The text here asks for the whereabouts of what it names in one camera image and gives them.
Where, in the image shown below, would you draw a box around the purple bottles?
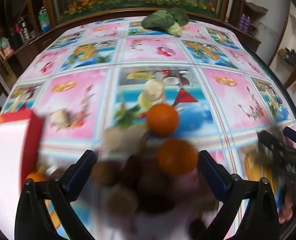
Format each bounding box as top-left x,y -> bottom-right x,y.
238,13 -> 251,31

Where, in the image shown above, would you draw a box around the person's right hand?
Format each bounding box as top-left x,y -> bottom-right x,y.
278,184 -> 295,225

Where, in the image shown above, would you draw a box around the black and silver thermos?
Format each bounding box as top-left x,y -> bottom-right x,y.
18,15 -> 34,43

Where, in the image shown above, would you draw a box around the white plastic bag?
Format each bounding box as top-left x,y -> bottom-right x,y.
286,80 -> 296,112

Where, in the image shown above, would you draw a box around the printed pink and blue tablecloth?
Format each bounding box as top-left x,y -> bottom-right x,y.
0,17 -> 296,240

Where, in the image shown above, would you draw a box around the red and white cardboard box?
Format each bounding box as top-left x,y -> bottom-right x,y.
0,109 -> 46,240

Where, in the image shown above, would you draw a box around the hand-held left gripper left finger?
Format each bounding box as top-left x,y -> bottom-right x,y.
15,150 -> 97,240

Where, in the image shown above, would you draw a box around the green plastic bottle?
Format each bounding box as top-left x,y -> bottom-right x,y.
38,7 -> 51,33

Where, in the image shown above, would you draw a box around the beige lotus root piece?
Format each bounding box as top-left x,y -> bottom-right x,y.
103,126 -> 149,156

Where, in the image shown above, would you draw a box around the green packet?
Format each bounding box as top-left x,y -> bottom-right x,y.
0,37 -> 9,53

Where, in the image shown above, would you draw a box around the orange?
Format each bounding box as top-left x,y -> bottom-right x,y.
146,104 -> 180,137
157,138 -> 199,177

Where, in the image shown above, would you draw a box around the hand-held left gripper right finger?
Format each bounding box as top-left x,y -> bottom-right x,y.
198,151 -> 280,240

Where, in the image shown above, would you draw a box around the green broccoli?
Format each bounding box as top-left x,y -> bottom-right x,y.
141,7 -> 190,37

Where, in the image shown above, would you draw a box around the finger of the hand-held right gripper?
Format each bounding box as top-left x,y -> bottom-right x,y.
257,129 -> 296,180
284,126 -> 296,152

